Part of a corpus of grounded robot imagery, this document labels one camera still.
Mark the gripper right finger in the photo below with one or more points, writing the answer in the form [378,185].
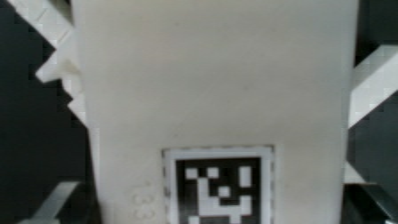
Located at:
[371,207]

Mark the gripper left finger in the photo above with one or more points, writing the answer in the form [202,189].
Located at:
[69,207]

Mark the white cabinet top block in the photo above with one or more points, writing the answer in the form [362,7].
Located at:
[216,78]

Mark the white cabinet body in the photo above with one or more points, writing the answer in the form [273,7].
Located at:
[47,14]

